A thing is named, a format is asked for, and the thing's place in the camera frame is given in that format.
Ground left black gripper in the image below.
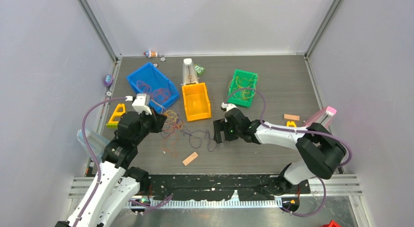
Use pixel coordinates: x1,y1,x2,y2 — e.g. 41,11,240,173
134,106,166,144

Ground orange purple cables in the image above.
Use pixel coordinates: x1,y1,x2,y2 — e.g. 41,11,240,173
158,108,185,158

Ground red orange cable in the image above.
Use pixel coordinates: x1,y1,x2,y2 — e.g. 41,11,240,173
136,79,172,105

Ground yellow cable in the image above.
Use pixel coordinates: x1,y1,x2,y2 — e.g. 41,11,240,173
228,74,259,102

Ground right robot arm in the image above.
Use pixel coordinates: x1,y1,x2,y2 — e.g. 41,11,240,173
213,107,348,194

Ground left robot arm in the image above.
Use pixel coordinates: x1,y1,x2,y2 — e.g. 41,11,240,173
56,109,167,227

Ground orange plastic bin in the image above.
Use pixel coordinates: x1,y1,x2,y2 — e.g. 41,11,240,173
182,83,212,122

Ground yellow triangle block left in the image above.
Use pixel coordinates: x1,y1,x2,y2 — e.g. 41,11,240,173
105,103,126,128

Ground yellow triangle block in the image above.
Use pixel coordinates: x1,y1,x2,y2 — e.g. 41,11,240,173
105,103,126,128
286,121,297,128

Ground blue plastic bin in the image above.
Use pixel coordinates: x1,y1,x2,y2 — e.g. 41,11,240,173
126,62,179,113

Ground tan wooden block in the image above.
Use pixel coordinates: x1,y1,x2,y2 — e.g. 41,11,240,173
182,152,199,166
284,114,300,121

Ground green plastic bin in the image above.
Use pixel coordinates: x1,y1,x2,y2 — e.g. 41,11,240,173
228,69,259,107

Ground clear blue plastic bag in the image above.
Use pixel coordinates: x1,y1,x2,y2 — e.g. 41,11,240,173
77,129,110,163

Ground white metronome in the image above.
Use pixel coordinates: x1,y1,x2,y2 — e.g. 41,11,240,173
183,58,199,85

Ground green owl toy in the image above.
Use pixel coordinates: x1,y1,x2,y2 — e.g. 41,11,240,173
194,64,206,76

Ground purple lotus toy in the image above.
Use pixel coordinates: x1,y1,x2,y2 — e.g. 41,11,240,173
103,74,113,87

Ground clown figurine toy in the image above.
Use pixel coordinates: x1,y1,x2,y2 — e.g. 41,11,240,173
143,50,159,59

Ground yellow triangle block right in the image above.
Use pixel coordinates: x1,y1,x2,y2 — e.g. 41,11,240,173
286,121,297,128

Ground tan wooden block right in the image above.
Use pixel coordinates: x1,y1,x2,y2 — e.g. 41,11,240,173
284,114,300,121

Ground pink metronome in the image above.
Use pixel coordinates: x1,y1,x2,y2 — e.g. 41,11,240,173
303,106,337,128

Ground red object bottom edge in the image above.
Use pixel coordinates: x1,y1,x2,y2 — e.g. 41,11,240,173
320,220,341,227

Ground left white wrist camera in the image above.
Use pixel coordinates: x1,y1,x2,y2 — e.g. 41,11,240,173
125,93,153,115

